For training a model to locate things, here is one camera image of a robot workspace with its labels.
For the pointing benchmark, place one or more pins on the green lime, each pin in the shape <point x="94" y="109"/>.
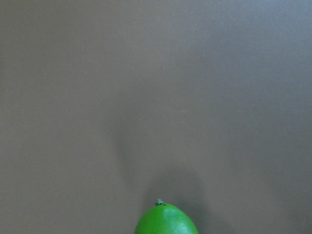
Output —
<point x="165" y="218"/>

